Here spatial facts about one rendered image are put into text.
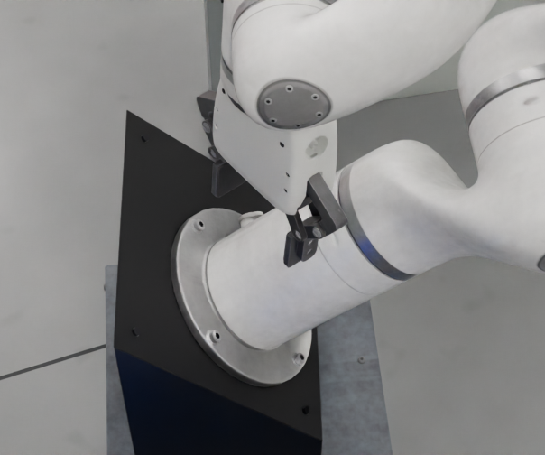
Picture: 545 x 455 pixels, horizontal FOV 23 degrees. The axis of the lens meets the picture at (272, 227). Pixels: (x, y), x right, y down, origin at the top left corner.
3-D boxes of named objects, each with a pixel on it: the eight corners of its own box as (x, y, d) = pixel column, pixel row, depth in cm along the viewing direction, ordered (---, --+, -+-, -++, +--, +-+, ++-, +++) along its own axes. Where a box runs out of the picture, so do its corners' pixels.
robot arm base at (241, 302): (160, 190, 130) (296, 103, 119) (289, 236, 143) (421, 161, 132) (182, 369, 121) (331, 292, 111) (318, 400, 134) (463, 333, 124)
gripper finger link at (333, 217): (354, 198, 96) (343, 242, 101) (286, 132, 100) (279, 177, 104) (342, 205, 96) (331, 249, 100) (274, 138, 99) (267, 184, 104)
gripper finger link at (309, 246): (346, 218, 101) (337, 269, 106) (318, 191, 102) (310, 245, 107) (315, 236, 99) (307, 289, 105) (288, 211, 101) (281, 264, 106)
